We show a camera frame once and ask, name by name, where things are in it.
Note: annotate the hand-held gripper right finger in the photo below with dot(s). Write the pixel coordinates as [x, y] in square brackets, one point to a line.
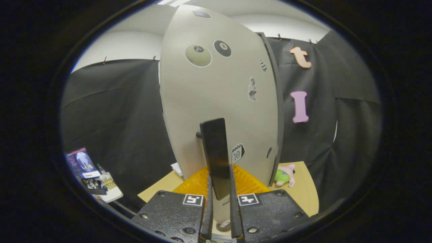
[235, 219]

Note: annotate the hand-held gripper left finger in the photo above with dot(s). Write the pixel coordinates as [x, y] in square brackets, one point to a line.
[206, 219]

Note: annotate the brown fuzzy shoe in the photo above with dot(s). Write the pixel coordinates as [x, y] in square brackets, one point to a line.
[224, 225]

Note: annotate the beige shoe cabinet door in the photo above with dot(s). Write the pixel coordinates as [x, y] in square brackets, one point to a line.
[219, 94]

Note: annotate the white printed box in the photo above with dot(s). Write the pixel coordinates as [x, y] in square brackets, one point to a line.
[176, 167]

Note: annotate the green and pink plush toy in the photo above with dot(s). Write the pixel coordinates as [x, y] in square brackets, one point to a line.
[285, 175]

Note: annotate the black backdrop cloth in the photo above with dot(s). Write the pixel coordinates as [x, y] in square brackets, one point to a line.
[111, 108]

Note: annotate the long ceiling light panel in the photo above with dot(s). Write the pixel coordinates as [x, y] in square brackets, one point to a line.
[172, 2]

